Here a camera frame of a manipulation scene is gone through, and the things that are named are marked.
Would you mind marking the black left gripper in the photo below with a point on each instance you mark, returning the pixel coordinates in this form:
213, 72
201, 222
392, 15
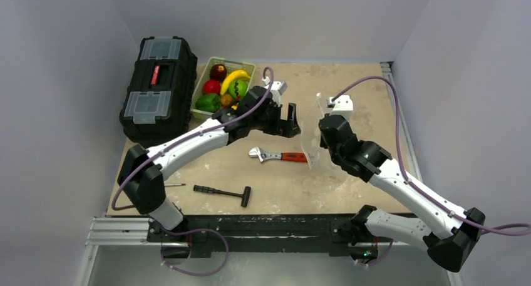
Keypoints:
285, 128

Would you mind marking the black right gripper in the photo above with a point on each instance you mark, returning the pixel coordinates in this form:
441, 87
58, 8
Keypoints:
329, 124

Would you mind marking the clear zip top bag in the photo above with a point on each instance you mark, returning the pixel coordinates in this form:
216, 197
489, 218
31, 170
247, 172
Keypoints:
318, 158

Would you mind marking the green bell pepper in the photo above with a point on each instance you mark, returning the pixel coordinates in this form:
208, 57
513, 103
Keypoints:
208, 103

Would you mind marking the pale green perforated basket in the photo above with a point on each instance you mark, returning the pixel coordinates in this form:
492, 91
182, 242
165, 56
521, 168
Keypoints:
231, 66

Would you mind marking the green watermelon toy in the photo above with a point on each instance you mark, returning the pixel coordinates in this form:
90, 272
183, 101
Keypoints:
238, 88

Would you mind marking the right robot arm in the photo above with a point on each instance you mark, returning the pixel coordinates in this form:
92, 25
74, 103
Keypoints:
446, 231

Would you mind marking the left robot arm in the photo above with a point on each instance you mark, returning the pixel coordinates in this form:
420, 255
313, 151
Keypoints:
144, 171

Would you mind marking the yellow banana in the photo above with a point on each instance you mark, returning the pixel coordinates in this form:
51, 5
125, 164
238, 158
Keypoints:
237, 74

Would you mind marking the black hammer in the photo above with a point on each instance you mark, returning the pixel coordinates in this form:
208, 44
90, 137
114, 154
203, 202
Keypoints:
245, 196

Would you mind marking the red tomato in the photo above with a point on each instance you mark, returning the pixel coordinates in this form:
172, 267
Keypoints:
211, 86

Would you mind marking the dark red apple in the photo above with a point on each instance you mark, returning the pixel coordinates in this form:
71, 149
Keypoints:
218, 72

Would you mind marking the black plastic toolbox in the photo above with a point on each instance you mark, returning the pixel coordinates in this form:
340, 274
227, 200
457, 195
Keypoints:
159, 96

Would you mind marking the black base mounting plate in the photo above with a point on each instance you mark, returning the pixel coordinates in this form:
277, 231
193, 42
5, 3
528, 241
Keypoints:
333, 234

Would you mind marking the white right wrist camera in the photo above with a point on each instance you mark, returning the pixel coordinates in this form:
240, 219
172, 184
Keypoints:
343, 106

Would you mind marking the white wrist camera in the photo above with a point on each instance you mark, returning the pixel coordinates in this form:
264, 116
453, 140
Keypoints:
277, 88
343, 106

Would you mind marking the red handled adjustable wrench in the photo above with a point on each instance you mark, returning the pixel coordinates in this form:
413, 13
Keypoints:
264, 156

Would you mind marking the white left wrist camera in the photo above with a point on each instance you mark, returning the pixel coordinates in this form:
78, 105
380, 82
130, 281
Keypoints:
277, 88

